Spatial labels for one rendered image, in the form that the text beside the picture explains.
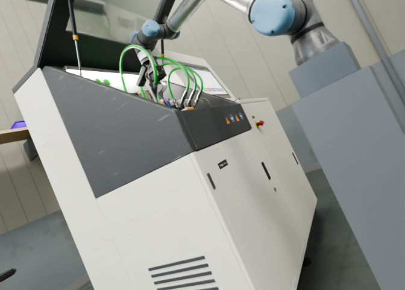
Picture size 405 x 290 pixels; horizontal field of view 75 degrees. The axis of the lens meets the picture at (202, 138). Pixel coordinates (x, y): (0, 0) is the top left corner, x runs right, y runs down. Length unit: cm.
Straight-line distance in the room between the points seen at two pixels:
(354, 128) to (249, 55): 304
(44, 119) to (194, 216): 90
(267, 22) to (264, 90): 290
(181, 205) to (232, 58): 316
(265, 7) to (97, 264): 131
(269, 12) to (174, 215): 76
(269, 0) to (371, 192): 64
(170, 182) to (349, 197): 60
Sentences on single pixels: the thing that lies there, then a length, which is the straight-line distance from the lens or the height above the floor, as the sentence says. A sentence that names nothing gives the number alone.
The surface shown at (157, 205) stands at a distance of 108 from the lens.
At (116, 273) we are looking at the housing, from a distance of 142.
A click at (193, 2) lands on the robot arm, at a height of 140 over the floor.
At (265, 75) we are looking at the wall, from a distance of 374.
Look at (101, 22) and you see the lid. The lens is 157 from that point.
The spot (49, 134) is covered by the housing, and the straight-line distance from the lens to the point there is 149.
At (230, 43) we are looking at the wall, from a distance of 399.
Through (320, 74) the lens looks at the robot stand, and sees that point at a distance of 93.
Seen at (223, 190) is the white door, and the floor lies 61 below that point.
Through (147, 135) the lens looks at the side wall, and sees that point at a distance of 102.
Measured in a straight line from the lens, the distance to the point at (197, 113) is 107.
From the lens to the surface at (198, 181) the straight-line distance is 94.
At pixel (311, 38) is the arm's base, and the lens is 98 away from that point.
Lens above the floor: 76
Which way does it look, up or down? 4 degrees up
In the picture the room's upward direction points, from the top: 25 degrees counter-clockwise
